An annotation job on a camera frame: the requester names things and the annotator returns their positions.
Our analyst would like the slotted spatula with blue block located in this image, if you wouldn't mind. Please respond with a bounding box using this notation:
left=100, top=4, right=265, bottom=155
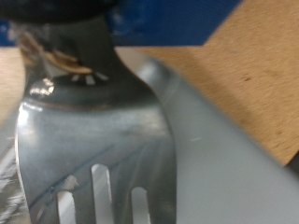
left=0, top=0, right=244, bottom=224

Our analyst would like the silver toaster oven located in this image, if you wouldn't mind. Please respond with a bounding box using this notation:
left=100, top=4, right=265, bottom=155
left=0, top=46, right=299, bottom=224

